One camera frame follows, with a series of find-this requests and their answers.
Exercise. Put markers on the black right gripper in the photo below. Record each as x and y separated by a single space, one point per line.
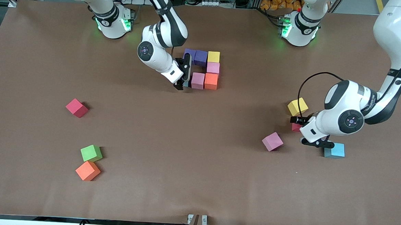
180 85

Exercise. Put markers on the red foam cube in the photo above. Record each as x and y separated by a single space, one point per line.
295 127
76 107

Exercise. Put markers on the light cyan foam cube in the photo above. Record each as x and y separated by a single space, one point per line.
188 84

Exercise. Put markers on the pink foam cube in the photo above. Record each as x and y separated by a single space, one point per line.
198 81
213 68
272 141

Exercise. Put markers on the purple foam cube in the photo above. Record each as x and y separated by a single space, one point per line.
201 57
190 51

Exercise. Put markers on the orange foam cube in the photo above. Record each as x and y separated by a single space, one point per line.
211 81
87 171

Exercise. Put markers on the yellow foam cube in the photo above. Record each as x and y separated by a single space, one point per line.
297 106
213 56

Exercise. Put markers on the green foam cube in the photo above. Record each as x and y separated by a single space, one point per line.
91 153

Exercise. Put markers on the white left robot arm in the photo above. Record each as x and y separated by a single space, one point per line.
397 26

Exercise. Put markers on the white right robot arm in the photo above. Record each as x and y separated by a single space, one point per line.
155 55

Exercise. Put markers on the blue foam cube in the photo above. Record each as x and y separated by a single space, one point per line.
337 153

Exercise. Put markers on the white power strip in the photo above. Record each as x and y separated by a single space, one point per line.
211 3

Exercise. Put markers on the brown table cover sheet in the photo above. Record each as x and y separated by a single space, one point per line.
197 181

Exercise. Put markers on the pile of orange objects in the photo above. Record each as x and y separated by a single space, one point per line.
278 1

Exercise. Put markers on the small white mounting bracket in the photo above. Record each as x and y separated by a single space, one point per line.
190 217
204 219

